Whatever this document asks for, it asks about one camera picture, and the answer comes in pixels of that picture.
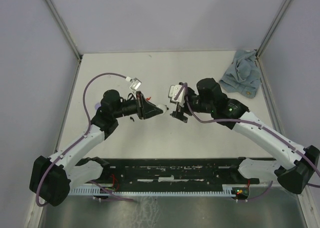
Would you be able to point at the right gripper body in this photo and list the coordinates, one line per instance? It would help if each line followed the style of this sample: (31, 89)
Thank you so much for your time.
(191, 101)

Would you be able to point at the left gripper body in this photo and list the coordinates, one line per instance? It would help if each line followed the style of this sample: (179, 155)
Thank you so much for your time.
(139, 105)

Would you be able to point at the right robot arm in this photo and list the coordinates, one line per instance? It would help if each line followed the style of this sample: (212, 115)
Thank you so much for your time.
(292, 165)

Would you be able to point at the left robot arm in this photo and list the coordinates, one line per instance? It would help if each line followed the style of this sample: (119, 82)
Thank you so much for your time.
(54, 177)

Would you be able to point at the blue denim cloth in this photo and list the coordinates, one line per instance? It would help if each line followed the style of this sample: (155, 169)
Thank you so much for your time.
(242, 76)

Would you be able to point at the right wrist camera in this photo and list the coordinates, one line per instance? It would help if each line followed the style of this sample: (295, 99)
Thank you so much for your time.
(177, 94)

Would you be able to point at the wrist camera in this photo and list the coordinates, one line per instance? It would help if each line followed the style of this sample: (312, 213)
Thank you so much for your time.
(177, 94)
(135, 83)

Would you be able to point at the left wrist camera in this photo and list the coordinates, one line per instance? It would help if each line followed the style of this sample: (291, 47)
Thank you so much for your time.
(135, 83)

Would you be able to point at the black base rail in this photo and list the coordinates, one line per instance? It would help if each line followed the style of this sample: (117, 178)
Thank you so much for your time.
(201, 174)

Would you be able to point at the white cable duct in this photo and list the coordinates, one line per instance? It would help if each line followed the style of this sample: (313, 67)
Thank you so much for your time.
(93, 190)

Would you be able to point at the left aluminium frame post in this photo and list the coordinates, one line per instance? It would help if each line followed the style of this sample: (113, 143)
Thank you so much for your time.
(63, 28)

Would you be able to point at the aluminium frame post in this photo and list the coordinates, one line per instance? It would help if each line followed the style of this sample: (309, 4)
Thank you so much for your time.
(281, 12)
(63, 28)

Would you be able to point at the right aluminium frame post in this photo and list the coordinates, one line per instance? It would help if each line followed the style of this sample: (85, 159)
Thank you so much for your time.
(281, 12)

